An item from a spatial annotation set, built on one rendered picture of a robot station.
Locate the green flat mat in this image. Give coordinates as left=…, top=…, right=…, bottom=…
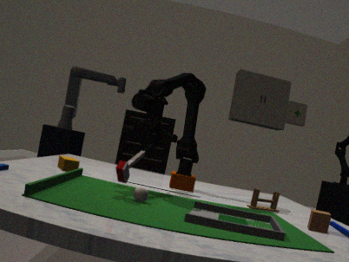
left=22, top=175, right=334, bottom=253

